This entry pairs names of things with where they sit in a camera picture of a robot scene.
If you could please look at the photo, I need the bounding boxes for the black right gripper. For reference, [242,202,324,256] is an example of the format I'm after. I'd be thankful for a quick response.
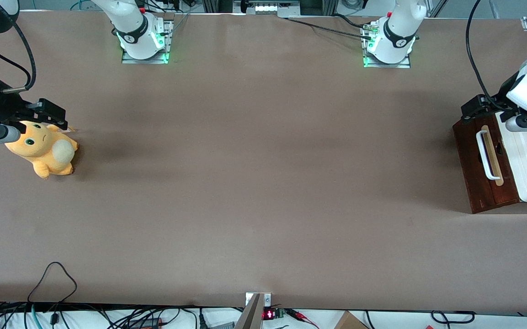
[0,78,69,131]

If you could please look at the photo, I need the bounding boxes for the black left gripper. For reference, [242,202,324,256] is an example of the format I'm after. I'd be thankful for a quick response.
[461,72,521,125]

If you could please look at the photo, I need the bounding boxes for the white drawer handle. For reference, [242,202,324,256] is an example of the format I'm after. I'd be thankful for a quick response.
[476,130,500,180]

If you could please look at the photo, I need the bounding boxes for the brown wooden drawer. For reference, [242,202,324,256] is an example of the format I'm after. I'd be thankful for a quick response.
[453,115,514,213]

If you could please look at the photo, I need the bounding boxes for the orange plush toy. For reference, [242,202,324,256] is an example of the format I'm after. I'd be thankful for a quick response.
[5,120,80,180]

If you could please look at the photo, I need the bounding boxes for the black power adapter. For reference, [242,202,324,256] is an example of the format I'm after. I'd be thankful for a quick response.
[128,317,164,329]

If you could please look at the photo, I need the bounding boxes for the brown cardboard box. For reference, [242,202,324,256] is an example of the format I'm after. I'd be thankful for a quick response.
[334,311,370,329]

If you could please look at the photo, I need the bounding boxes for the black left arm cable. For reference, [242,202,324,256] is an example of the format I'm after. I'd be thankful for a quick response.
[466,0,509,113]

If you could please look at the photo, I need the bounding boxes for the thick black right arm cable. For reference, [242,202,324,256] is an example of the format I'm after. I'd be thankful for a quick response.
[2,21,37,94]

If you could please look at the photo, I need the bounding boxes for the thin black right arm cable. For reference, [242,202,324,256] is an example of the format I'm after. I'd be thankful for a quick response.
[0,32,31,79]

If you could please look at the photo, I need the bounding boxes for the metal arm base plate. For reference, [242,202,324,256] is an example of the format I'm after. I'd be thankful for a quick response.
[121,20,175,65]
[362,22,411,69]

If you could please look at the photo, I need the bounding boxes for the short black table cable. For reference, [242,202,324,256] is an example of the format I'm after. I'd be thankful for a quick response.
[332,13,370,29]

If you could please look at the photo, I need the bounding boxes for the long black table cable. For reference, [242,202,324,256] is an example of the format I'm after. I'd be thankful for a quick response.
[285,17,374,41]

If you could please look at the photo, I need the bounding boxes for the flat looped black cable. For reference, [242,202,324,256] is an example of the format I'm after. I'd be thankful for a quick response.
[431,310,477,324]

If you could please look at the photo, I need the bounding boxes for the aluminium frame with light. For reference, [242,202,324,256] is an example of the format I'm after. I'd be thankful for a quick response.
[203,0,338,17]

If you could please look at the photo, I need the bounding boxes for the red wires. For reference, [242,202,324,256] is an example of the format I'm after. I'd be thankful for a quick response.
[285,309,319,329]

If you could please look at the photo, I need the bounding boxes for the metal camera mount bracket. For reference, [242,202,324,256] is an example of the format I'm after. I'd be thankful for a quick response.
[234,292,272,329]

